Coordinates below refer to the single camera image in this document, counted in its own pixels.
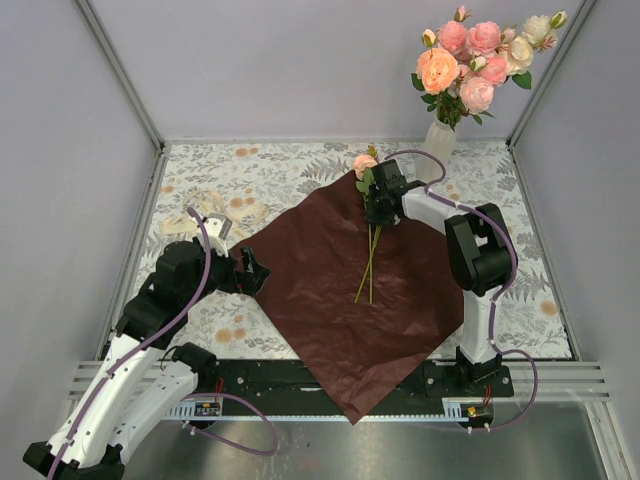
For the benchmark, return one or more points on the blue hydrangea stem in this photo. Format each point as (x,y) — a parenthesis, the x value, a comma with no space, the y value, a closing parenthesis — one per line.
(374,233)

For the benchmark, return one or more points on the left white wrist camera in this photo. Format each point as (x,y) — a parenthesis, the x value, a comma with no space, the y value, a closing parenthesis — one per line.
(211,233)

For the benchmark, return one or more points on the large pink peony stem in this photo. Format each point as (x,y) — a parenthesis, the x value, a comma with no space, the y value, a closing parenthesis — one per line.
(478,85)

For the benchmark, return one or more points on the left aluminium frame post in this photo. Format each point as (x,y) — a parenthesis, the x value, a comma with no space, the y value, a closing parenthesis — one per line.
(105,45)

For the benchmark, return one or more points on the red wrapping paper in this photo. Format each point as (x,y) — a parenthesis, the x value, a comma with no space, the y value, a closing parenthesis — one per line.
(317,253)

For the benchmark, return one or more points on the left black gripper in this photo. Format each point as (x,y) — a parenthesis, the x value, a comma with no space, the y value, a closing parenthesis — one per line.
(238,281)

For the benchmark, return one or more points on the white ribbed vase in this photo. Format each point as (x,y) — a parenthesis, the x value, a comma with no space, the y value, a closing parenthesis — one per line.
(439,142)

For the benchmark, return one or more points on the white slotted cable duct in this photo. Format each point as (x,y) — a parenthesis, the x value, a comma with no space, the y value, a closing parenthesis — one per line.
(218,410)

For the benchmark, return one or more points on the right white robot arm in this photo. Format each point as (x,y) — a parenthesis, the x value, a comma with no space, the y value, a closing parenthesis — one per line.
(481,257)

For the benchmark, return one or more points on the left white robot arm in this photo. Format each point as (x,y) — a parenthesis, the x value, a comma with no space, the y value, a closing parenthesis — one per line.
(141,379)

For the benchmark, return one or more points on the orange peach rose stem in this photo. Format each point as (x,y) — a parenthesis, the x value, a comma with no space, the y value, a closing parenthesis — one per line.
(436,71)

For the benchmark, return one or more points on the cream ribbon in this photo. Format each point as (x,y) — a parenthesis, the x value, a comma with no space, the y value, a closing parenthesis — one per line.
(244,213)

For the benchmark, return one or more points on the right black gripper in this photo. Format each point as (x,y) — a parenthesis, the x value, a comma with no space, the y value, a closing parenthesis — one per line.
(372,217)

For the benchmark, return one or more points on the cream rose stem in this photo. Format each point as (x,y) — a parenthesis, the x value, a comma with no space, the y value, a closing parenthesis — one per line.
(538,34)

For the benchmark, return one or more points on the floral table mat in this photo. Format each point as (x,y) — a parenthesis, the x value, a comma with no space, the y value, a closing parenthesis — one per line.
(254,183)

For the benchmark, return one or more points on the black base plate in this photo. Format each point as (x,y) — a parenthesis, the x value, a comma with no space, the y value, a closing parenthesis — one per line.
(282,388)

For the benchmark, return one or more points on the small pink rose stem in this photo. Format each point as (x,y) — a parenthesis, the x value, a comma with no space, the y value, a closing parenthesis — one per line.
(486,39)

